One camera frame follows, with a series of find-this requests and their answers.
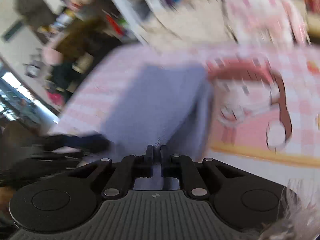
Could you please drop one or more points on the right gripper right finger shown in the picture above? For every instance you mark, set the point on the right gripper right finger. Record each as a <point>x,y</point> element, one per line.
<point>183,168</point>

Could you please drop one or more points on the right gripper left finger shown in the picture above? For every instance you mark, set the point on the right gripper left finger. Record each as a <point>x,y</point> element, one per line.
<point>126,172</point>

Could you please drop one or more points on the purple and mauve sweater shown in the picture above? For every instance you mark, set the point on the purple and mauve sweater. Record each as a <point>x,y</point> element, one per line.
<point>170,107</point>

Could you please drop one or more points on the pink checkered desk mat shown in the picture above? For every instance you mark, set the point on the pink checkered desk mat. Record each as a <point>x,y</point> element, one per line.
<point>266,112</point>

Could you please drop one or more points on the olive green garment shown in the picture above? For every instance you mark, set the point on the olive green garment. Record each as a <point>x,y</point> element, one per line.
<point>86,37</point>

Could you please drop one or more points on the red tassel ornament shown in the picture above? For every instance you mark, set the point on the red tassel ornament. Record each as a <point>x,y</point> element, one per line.
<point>114,25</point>

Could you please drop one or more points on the cream beige garment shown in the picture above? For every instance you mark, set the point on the cream beige garment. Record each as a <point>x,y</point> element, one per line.
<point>191,23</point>

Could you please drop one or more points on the white pink plush bunny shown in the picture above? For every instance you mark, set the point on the white pink plush bunny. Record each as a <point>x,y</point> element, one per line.
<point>276,22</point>

